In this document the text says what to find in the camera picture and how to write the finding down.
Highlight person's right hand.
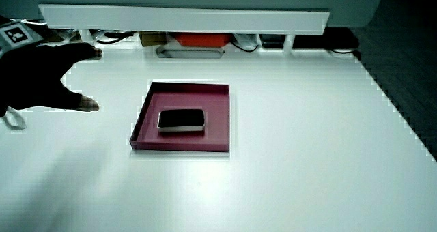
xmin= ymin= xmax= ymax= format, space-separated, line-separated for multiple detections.
xmin=0 ymin=15 xmax=103 ymax=118

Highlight black smartphone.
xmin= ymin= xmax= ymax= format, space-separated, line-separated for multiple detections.
xmin=156 ymin=108 xmax=206 ymax=133

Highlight brown cardboard box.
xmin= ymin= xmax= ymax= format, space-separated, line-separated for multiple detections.
xmin=139 ymin=31 xmax=168 ymax=48

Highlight grey oval tray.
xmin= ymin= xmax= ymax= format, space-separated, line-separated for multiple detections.
xmin=156 ymin=45 xmax=226 ymax=59

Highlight maroon shallow tray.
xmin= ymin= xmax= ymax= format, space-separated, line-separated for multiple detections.
xmin=129 ymin=81 xmax=231 ymax=154

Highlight white raised shelf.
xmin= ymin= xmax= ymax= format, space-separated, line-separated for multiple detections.
xmin=38 ymin=3 xmax=331 ymax=52

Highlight orange box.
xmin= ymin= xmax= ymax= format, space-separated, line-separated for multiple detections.
xmin=174 ymin=33 xmax=234 ymax=48

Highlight white plastic bag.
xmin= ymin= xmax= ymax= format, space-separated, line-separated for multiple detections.
xmin=233 ymin=33 xmax=257 ymax=50

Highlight black box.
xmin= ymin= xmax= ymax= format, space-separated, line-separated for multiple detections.
xmin=259 ymin=34 xmax=287 ymax=49

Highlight black flat device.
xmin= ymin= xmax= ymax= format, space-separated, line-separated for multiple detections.
xmin=292 ymin=27 xmax=361 ymax=50

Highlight white strap loop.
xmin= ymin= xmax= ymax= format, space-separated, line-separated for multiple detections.
xmin=1 ymin=106 xmax=27 ymax=131

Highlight black cable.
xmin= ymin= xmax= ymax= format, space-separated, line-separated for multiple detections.
xmin=231 ymin=40 xmax=260 ymax=53
xmin=96 ymin=31 xmax=135 ymax=44

